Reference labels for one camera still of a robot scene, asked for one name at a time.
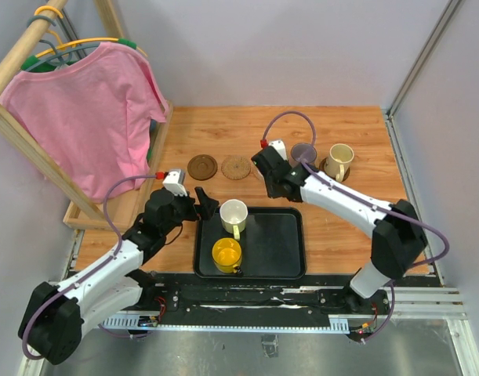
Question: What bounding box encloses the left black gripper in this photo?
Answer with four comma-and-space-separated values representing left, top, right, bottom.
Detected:
161, 186, 219, 236

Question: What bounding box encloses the woven rattan coaster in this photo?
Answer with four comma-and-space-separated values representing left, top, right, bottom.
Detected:
254, 169, 263, 181
221, 155, 251, 180

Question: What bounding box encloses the white faceted cup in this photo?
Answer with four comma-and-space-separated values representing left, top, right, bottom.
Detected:
220, 199, 249, 240

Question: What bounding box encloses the purple cup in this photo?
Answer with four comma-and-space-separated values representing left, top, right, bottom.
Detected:
289, 143, 317, 166

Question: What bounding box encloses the dark wooden coaster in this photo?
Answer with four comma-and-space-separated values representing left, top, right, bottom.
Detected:
187, 154, 218, 181
318, 157, 350, 183

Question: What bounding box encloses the yellow cup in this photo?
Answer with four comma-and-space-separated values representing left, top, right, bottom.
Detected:
212, 237, 242, 275

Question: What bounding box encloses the cream cartoon cup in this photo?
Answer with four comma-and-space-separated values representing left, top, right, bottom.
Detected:
325, 143, 354, 183

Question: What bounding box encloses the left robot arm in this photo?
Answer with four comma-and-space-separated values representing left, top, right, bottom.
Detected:
18, 187, 219, 365

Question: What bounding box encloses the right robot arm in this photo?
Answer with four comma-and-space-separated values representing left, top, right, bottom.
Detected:
252, 146, 427, 313

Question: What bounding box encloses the black tray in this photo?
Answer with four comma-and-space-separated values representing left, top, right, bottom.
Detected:
193, 207, 307, 280

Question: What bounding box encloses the wooden clothes rack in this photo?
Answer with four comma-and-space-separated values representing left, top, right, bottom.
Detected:
0, 1, 154, 231

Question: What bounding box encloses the pink t-shirt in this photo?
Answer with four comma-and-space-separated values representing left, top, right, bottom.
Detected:
0, 42, 169, 203

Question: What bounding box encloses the yellow hanger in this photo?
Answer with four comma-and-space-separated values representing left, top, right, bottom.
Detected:
45, 1, 148, 58

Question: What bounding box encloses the grey hanger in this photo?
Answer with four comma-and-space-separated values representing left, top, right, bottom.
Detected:
20, 38, 100, 72

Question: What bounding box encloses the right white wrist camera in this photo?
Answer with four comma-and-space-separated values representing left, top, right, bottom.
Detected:
260, 139, 288, 161

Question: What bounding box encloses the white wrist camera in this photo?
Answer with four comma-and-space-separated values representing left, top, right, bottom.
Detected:
260, 139, 288, 161
155, 168, 188, 197

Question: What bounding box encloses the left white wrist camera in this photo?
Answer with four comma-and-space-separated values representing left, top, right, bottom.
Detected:
155, 168, 188, 197

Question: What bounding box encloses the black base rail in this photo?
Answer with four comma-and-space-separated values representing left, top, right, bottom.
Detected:
62, 269, 459, 334

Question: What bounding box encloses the right aluminium frame post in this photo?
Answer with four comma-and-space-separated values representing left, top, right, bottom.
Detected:
384, 0, 466, 118

